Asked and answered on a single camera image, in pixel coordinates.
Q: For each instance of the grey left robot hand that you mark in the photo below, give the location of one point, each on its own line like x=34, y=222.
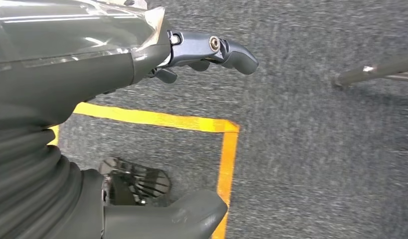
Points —
x=58, y=66

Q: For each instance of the stainless steel workbench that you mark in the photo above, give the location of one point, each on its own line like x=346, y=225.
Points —
x=372, y=71

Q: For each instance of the yellow floor tape square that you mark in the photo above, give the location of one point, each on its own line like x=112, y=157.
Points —
x=157, y=118

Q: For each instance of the black left robot foot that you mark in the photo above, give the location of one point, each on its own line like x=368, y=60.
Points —
x=137, y=184

